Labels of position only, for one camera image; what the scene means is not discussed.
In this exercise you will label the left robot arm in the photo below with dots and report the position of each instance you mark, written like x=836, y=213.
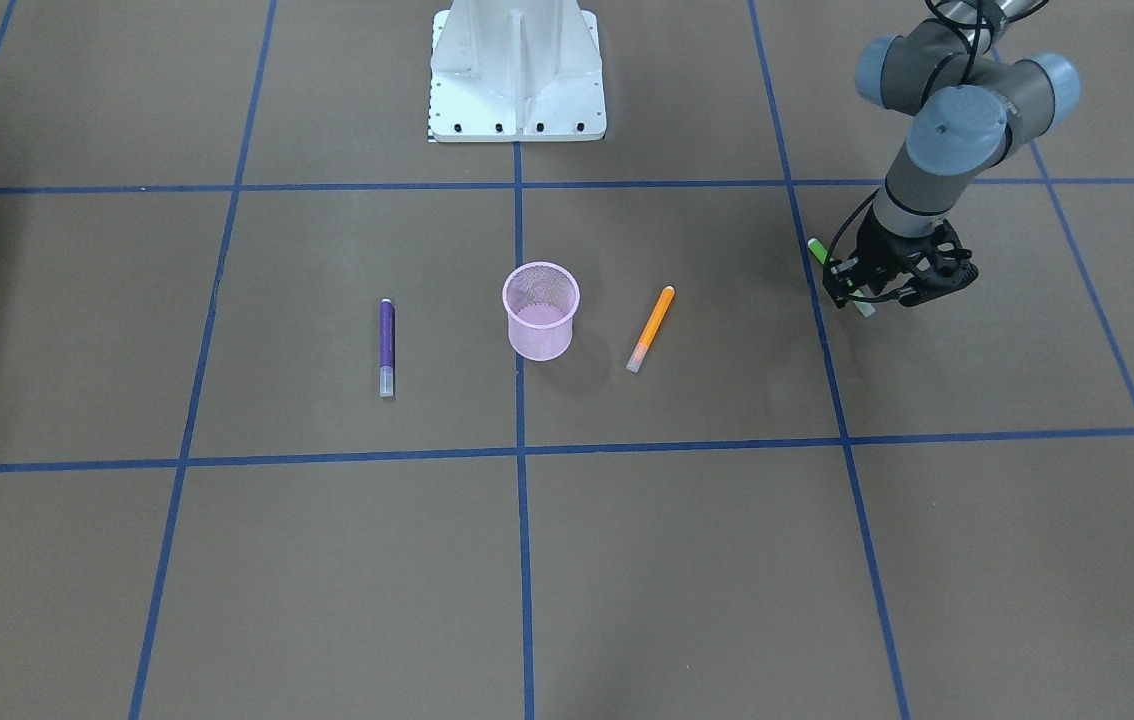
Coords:
x=968, y=113

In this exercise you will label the orange highlighter pen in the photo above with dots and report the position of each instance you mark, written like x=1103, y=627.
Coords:
x=650, y=329

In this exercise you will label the purple highlighter pen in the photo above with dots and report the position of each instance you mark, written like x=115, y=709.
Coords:
x=386, y=383

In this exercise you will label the pink mesh pen holder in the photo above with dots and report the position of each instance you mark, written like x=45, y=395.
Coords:
x=541, y=299

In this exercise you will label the green highlighter pen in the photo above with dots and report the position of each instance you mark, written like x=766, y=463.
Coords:
x=821, y=254

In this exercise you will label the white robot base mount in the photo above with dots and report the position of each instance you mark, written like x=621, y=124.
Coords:
x=516, y=71

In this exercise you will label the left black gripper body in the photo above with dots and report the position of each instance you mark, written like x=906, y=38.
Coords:
x=878, y=248

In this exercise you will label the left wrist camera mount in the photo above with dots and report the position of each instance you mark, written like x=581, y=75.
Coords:
x=937, y=265

